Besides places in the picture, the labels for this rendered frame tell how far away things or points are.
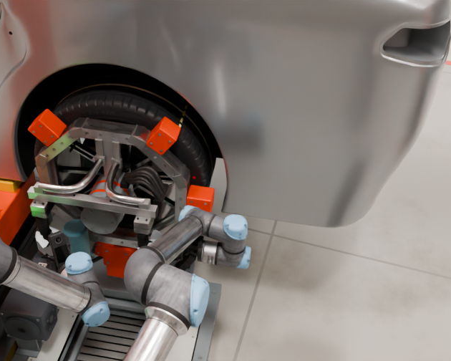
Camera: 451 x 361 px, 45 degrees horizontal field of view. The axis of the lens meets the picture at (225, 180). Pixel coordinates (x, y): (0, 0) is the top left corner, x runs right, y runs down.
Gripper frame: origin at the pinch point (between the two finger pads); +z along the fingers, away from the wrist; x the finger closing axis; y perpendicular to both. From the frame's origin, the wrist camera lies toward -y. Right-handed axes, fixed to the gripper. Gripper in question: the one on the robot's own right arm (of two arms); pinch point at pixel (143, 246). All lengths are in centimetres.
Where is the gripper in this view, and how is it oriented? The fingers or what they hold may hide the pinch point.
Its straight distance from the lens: 183.6
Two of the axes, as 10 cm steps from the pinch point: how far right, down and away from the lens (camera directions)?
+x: -1.5, 6.3, -7.6
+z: -9.9, -1.5, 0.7
